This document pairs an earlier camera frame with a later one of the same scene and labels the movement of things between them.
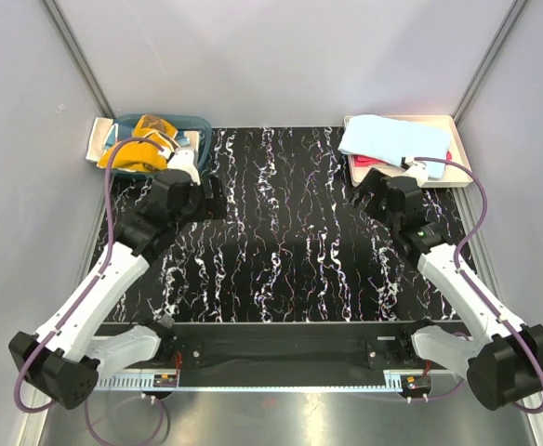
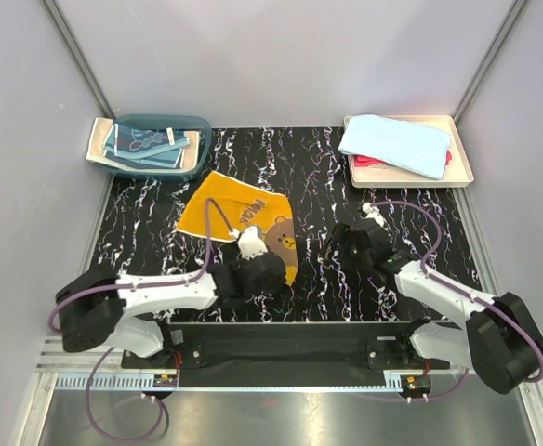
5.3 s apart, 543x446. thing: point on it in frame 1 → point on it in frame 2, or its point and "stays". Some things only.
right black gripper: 375,183 → 341,235
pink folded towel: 363,161 stays
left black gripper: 217,189 → 275,284
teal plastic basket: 180,123 stays
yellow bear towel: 142,155 → 245,206
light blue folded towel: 388,140 stays
